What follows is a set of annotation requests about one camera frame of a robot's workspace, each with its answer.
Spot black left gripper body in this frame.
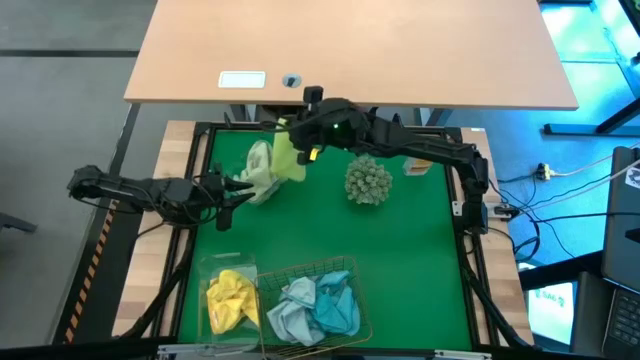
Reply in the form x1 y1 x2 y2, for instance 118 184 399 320
192 172 235 212

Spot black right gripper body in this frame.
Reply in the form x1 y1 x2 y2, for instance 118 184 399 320
288 97 370 151

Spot yellow-green microfiber towel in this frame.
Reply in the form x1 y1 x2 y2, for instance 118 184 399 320
272 118 307 184

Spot pale green microfiber towel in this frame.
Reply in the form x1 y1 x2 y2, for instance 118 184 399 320
239 140 281 205

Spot yellow microfiber towel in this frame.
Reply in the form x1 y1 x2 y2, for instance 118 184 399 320
207 269 247 302
206 298 242 335
234 279 260 327

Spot light blue microfiber towel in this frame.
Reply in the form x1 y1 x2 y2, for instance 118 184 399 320
314 270 351 296

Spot pale blue microfiber towel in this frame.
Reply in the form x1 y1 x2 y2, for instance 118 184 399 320
266 276 326 347

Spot teal terry microfiber towel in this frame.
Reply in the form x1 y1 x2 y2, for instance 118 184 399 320
312 289 351 335

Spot blue microfiber towel white tag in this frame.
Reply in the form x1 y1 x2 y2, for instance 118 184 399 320
339 282 362 337

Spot light green cloth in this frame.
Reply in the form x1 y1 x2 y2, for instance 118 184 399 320
238 138 284 207

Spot potted pale green succulent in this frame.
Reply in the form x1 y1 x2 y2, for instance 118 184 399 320
344 155 394 207

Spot clear plastic bin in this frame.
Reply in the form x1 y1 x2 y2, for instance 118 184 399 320
197 252 262 347

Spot light wood desk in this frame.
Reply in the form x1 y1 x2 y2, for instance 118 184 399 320
123 0 580 112

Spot green table mat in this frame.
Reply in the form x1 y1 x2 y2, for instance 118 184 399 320
177 128 474 351

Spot white rectangular desk plate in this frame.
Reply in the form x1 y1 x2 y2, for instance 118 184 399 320
218 70 267 90

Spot small clear box orange contents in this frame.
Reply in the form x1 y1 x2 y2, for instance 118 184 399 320
402 156 435 177

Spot black orange striped floor strip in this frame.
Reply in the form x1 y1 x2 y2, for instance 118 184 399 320
63 199 120 346

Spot grey usb hub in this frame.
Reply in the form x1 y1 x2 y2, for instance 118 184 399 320
487 202 521 221

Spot black chair leg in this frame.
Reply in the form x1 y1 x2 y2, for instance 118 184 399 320
0 212 39 235

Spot black desk foot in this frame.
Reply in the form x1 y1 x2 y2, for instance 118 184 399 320
543 97 640 137

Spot black desktop computer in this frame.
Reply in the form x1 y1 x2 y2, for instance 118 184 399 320
601 145 640 291

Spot black keyboard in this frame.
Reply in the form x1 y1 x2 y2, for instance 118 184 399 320
602 288 640 351

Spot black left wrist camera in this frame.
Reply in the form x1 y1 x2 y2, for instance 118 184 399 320
215 207 235 233

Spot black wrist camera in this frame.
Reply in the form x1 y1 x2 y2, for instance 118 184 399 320
302 85 325 115
215 207 235 233

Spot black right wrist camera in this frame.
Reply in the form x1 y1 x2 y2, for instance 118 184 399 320
302 85 325 115

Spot copper wire basket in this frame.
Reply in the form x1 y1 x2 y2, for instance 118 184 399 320
255 255 374 359

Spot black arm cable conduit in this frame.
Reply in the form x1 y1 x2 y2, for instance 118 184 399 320
117 234 197 341
459 229 534 351

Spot silver metal bracket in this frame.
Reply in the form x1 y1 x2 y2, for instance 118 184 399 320
433 349 494 360
157 343 261 360

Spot black table frame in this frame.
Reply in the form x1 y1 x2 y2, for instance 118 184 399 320
149 119 536 360

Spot black cable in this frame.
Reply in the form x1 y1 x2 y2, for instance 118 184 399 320
519 209 640 225

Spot beige cable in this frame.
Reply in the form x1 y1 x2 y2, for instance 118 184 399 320
549 141 640 177

